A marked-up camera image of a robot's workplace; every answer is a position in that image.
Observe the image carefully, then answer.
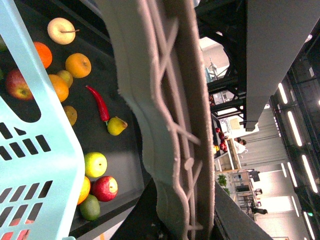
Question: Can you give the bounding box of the grey basket handle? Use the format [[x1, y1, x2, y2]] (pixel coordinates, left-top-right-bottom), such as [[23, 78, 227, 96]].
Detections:
[[97, 0, 215, 240]]

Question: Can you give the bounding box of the teal plastic shopping basket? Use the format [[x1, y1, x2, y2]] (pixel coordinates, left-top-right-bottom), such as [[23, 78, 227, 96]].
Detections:
[[0, 0, 84, 240]]

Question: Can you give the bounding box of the yellow pear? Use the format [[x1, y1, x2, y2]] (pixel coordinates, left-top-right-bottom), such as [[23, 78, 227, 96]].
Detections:
[[107, 116, 128, 136]]

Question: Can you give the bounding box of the red chili pepper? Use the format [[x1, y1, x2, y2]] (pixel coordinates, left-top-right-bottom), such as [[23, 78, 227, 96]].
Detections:
[[85, 85, 110, 125]]

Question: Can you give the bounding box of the green apple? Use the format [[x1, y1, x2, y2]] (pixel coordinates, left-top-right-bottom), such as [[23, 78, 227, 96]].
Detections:
[[84, 152, 108, 178]]

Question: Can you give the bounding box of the red apple front right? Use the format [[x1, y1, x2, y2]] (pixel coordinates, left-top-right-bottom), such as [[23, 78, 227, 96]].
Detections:
[[91, 175, 118, 202]]

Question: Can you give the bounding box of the red apple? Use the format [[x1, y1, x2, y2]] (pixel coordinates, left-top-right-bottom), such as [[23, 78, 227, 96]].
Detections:
[[91, 175, 118, 202], [4, 68, 34, 101]]

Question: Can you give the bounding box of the brown kiwi lower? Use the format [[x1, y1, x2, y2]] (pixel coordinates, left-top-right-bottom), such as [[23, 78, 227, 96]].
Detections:
[[63, 105, 78, 126]]

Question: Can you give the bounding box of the brown kiwi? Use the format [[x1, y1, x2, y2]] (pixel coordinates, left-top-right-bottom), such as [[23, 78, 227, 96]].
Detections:
[[63, 105, 78, 126], [56, 70, 74, 88]]

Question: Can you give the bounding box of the golden round pear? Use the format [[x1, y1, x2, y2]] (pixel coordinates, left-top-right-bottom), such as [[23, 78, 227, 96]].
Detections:
[[65, 52, 92, 79]]

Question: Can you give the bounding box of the orange with navel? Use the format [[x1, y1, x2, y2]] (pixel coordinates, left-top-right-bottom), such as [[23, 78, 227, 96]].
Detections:
[[77, 176, 91, 205]]

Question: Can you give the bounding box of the brown kiwi upper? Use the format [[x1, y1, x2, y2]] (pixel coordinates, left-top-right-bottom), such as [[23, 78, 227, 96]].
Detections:
[[56, 70, 74, 88]]

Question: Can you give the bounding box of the yellow orange fruit middle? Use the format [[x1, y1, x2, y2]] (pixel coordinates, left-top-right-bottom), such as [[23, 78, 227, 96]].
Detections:
[[48, 74, 69, 103]]

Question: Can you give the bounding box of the green mango front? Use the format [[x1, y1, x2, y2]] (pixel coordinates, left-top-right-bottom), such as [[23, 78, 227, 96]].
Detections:
[[79, 194, 101, 221]]

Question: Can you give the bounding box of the black fruit display tray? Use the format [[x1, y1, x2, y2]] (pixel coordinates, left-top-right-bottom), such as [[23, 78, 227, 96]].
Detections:
[[0, 0, 151, 240]]

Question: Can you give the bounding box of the small orange tangerine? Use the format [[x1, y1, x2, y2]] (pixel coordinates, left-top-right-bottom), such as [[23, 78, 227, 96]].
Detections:
[[33, 41, 53, 69]]

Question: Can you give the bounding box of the white pear with stem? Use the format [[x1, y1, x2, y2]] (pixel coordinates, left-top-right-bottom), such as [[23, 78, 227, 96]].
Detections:
[[47, 17, 80, 45]]

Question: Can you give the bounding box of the red apple middle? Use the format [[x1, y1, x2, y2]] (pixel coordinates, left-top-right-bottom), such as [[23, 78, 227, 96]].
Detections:
[[4, 68, 34, 101]]

